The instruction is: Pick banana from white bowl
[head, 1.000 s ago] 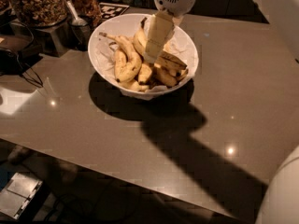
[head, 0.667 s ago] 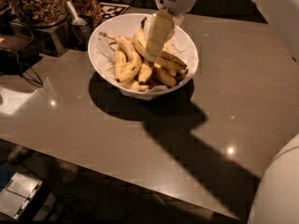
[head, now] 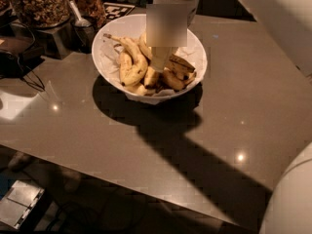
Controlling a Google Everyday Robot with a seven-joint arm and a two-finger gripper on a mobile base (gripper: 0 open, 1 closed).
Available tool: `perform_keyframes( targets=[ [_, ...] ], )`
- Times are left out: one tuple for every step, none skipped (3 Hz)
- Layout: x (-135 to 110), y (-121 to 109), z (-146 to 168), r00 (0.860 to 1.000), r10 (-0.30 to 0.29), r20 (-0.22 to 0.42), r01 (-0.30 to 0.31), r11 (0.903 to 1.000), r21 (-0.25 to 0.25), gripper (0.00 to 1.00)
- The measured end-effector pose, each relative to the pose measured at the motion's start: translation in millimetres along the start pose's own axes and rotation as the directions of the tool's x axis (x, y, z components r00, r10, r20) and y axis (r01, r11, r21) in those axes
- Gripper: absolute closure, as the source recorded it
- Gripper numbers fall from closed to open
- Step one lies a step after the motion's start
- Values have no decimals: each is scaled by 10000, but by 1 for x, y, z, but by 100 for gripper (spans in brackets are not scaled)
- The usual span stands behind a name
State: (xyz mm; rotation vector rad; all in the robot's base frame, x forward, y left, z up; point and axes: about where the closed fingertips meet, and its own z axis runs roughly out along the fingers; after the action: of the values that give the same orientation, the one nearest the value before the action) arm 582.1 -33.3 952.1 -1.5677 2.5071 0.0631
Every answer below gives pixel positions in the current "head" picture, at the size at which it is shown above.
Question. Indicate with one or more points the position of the long top banana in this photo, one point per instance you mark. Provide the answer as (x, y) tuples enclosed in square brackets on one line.
[(174, 62)]

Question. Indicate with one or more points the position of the metal stand block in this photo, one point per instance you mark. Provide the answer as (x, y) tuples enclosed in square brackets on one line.
[(56, 41)]

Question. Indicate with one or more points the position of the glass jar of granola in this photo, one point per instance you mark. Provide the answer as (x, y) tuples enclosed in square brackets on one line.
[(93, 9)]

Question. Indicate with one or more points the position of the white plastic spoon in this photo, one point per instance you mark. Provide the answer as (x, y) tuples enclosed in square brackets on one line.
[(79, 20)]

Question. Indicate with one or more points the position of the far left small banana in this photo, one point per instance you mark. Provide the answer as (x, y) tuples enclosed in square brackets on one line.
[(125, 65)]

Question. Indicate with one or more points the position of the left curved banana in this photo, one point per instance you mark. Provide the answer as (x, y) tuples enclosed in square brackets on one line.
[(140, 64)]

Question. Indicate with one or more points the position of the grey box on floor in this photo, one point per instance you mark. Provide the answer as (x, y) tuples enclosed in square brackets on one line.
[(21, 204)]

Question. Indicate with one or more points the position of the black device with cables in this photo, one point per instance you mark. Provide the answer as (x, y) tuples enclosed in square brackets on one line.
[(20, 54)]

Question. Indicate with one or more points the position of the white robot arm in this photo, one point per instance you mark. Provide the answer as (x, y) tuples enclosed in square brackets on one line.
[(238, 146)]

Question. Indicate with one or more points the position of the white bowl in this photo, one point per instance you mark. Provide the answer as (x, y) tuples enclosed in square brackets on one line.
[(130, 25)]

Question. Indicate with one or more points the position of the bottom small banana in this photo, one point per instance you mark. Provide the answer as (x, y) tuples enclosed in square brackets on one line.
[(140, 90)]

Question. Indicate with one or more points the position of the dark cup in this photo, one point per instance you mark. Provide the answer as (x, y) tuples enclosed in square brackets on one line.
[(83, 36)]

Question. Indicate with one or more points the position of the glass jar of nuts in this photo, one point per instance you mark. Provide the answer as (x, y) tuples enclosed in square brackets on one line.
[(41, 13)]

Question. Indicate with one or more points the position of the right lower banana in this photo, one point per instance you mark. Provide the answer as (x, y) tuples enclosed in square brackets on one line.
[(172, 81)]

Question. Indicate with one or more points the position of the small banana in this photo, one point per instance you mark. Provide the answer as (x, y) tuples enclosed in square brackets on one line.
[(125, 65), (140, 90)]

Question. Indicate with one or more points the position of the black white marker tag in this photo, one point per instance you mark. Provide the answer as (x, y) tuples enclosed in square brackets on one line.
[(114, 11)]

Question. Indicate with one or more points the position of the middle short banana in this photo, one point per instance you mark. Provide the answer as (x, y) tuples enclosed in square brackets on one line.
[(151, 77)]

